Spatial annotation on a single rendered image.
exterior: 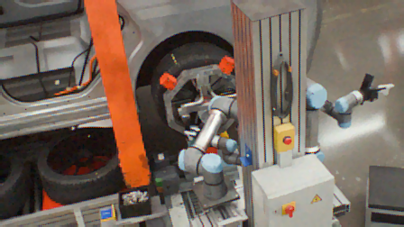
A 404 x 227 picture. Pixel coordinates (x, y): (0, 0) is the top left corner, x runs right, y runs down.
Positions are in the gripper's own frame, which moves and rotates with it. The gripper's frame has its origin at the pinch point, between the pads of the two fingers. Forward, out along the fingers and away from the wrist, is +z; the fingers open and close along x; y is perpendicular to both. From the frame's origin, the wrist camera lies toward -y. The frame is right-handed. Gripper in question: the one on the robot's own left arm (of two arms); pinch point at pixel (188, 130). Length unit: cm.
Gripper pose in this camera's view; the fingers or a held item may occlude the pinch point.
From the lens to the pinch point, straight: 381.8
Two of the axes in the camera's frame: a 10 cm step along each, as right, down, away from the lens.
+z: -8.5, -2.4, 4.7
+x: 5.3, -5.3, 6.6
